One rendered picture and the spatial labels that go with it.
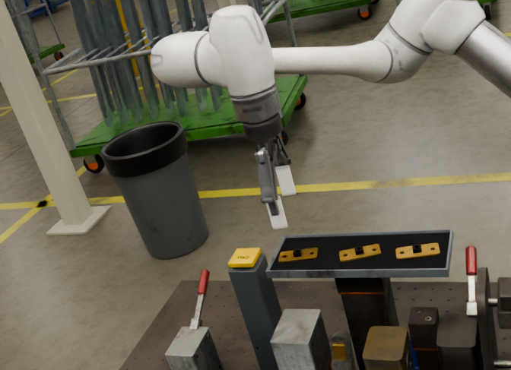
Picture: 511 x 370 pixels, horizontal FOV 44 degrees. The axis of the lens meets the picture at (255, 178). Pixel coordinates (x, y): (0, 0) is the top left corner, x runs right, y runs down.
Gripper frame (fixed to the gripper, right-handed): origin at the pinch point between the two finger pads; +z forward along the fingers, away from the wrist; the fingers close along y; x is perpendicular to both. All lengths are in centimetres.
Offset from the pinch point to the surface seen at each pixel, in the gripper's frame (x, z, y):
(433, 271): 27.8, 12.1, 11.2
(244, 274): -12.3, 14.9, 1.4
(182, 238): -117, 115, -191
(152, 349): -60, 58, -27
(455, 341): 29.8, 20.3, 21.3
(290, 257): -1.1, 11.9, 1.4
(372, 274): 16.3, 12.7, 9.4
